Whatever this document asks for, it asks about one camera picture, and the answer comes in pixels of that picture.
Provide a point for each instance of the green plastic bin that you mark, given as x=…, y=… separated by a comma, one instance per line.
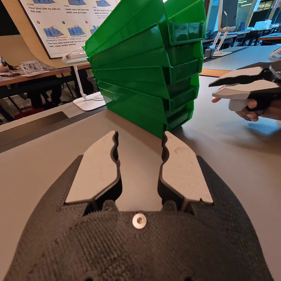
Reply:
x=131, y=54
x=131, y=116
x=131, y=78
x=131, y=22

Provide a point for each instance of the purple flat case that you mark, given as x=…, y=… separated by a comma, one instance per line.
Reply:
x=8, y=74

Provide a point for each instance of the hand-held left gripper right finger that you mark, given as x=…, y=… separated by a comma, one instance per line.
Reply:
x=184, y=173

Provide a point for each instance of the brown flat board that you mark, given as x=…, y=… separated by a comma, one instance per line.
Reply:
x=216, y=72

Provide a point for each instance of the red bag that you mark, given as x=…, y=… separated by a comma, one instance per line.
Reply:
x=28, y=112

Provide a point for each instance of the person's right hand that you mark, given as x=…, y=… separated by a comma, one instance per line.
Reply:
x=270, y=115

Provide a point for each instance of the wooden display board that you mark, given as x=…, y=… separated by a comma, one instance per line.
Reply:
x=28, y=28

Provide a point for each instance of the brown wooden table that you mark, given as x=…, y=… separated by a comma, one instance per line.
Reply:
x=44, y=75

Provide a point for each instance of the white document stand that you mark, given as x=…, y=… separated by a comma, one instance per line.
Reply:
x=87, y=103

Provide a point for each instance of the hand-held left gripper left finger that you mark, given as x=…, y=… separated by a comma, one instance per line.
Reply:
x=96, y=171

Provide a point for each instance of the white desk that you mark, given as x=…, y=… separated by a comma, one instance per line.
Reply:
x=13, y=127

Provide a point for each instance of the small picture card stand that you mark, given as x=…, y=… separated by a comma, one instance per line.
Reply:
x=33, y=67

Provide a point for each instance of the dark board on white stand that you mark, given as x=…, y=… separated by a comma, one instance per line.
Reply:
x=229, y=15

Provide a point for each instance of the grey table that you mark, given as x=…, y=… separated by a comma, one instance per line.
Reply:
x=241, y=57

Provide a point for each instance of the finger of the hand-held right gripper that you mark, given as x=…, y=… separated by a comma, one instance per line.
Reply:
x=245, y=90
x=239, y=75

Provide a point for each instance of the small black device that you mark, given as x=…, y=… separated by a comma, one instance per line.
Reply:
x=208, y=53

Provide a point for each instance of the dark office table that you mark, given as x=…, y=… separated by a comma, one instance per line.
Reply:
x=252, y=33

